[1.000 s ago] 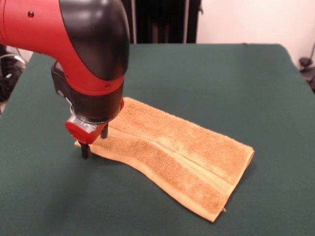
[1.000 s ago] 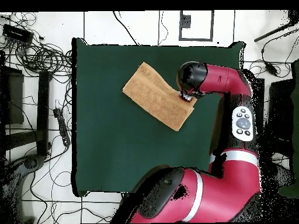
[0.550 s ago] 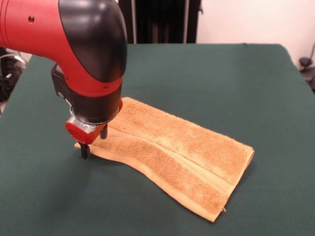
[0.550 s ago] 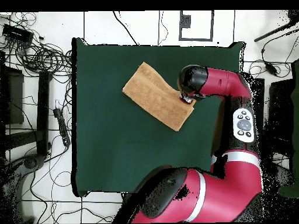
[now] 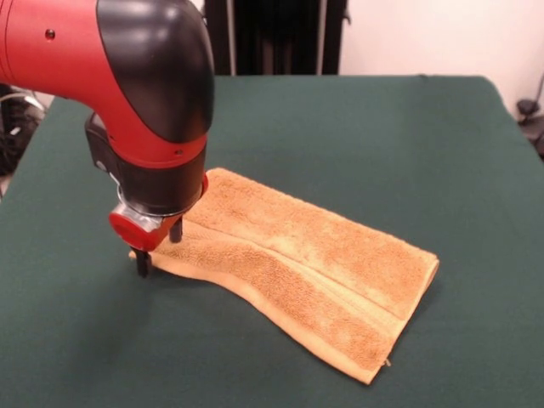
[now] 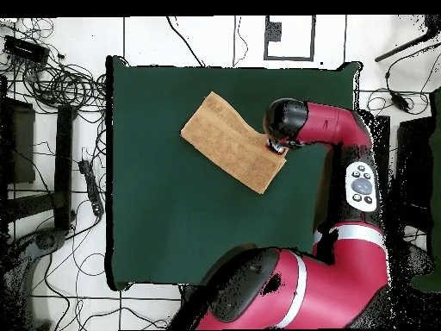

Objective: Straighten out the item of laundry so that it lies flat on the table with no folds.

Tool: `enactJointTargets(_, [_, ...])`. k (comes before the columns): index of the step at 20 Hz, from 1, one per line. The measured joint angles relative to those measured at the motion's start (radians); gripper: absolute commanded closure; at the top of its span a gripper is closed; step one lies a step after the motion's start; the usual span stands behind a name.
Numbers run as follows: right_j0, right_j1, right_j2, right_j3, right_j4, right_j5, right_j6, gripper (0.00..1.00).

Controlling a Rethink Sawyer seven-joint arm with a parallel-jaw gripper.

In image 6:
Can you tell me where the orange terry towel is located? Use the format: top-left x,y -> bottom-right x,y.
179,91 -> 289,196

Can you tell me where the dark grey square plate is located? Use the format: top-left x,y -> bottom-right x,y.
264,21 -> 283,43

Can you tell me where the black power adapter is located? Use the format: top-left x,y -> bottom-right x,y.
390,91 -> 412,114

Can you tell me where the black panel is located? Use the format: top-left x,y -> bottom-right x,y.
395,116 -> 436,208
0,97 -> 36,185

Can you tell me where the dark green table cloth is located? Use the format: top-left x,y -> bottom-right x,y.
104,54 -> 363,292

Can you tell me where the black rod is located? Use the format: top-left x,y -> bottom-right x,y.
374,28 -> 441,64

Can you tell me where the black robot stand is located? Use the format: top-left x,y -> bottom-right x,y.
179,284 -> 201,315

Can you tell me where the black power strip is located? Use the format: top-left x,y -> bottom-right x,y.
78,159 -> 105,217

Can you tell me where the black stand leg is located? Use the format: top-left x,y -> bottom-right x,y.
53,103 -> 78,231

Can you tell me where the black electronics box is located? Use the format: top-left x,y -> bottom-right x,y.
2,34 -> 52,66

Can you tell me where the grey rectangular floor frame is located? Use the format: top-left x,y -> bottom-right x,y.
264,15 -> 317,62

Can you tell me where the black cable tangle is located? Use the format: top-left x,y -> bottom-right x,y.
22,58 -> 108,115

